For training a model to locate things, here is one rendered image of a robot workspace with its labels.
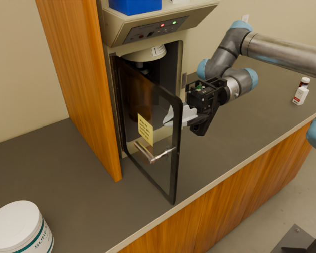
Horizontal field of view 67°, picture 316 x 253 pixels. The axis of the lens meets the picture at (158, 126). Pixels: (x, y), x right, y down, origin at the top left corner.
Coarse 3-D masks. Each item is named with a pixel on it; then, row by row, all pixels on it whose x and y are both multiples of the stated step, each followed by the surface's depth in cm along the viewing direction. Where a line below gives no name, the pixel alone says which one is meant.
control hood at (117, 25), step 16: (192, 0) 69; (208, 0) 69; (112, 16) 59; (128, 16) 56; (144, 16) 58; (160, 16) 61; (176, 16) 65; (192, 16) 71; (112, 32) 63; (128, 32) 62
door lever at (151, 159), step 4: (136, 144) 67; (140, 144) 67; (140, 148) 66; (144, 148) 65; (144, 152) 64; (148, 152) 64; (164, 152) 65; (144, 156) 65; (148, 156) 63; (152, 156) 63; (156, 156) 63; (160, 156) 64; (164, 156) 66; (148, 160) 63; (152, 160) 62
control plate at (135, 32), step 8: (152, 24) 64; (160, 24) 66; (168, 24) 68; (176, 24) 71; (136, 32) 64; (144, 32) 66; (160, 32) 71; (168, 32) 74; (128, 40) 67; (136, 40) 69
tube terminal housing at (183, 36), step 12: (96, 0) 63; (168, 36) 80; (180, 36) 83; (108, 48) 70; (120, 48) 72; (132, 48) 74; (144, 48) 77; (180, 48) 89; (108, 60) 72; (180, 60) 93; (108, 72) 76; (180, 72) 96; (108, 84) 80; (180, 84) 96; (180, 96) 100; (120, 144) 94
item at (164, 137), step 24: (120, 72) 69; (120, 96) 76; (144, 96) 63; (168, 96) 53; (168, 120) 57; (144, 144) 75; (168, 144) 62; (144, 168) 83; (168, 168) 67; (168, 192) 74
